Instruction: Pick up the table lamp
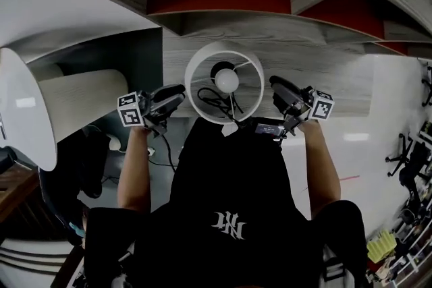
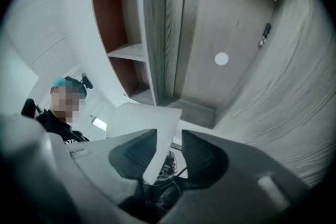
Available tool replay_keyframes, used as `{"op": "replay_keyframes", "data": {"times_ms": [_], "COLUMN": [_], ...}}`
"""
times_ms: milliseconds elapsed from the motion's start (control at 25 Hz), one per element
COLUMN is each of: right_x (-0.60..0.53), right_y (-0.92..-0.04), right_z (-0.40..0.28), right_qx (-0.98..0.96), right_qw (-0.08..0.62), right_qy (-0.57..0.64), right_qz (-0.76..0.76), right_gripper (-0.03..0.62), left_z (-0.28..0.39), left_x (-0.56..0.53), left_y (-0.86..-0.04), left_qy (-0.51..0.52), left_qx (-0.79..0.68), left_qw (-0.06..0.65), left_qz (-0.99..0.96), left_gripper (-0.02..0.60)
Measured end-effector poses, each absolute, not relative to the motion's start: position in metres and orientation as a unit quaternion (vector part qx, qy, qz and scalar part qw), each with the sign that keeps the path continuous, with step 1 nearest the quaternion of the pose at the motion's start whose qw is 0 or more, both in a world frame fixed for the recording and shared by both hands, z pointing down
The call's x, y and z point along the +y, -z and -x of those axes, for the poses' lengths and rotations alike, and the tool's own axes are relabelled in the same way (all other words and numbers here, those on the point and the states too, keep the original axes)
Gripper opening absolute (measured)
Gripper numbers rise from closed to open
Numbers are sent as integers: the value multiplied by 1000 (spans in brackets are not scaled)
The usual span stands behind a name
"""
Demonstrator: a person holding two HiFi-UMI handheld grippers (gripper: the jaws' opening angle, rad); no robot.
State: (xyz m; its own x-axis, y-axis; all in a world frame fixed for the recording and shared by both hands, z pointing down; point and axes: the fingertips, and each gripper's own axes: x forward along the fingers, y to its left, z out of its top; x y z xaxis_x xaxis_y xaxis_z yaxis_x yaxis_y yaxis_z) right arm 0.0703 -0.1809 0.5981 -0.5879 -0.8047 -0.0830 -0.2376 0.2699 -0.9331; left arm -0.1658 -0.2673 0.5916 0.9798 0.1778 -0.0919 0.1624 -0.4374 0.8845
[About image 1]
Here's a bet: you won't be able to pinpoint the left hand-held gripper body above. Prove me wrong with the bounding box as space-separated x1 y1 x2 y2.
117 90 169 138

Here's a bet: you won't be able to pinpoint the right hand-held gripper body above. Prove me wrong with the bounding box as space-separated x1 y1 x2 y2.
282 86 335 138

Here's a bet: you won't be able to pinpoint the white table lamp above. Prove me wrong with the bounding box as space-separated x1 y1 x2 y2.
184 40 265 125

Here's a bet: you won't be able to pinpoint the person's left forearm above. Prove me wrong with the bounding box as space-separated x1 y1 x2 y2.
117 126 153 213

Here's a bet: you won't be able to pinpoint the person's right forearm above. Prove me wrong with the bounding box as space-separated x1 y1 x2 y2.
302 119 342 220

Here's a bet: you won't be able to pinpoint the grey wooden desk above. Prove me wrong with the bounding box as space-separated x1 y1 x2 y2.
161 32 372 119

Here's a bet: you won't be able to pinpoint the black chest-mounted screen device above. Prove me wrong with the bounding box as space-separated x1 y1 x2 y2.
252 116 288 141

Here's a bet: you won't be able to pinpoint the gray hutch shelf red backs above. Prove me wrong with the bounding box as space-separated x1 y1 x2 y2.
45 0 432 58

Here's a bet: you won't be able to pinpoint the person's black printed t-shirt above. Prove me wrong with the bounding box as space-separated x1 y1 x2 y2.
82 116 369 288

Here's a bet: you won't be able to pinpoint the black office chair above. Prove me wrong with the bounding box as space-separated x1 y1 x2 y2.
420 65 432 109
385 131 432 186

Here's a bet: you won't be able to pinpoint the dark wooden staircase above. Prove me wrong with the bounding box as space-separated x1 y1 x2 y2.
0 161 68 242

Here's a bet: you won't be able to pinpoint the yellow-green ribbed item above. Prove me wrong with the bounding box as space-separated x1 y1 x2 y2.
366 230 396 264

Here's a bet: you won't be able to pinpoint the long black cable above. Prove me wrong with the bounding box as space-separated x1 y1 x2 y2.
148 134 178 173

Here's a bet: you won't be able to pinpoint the white pedestal table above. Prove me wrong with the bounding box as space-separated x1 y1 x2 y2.
0 47 130 173

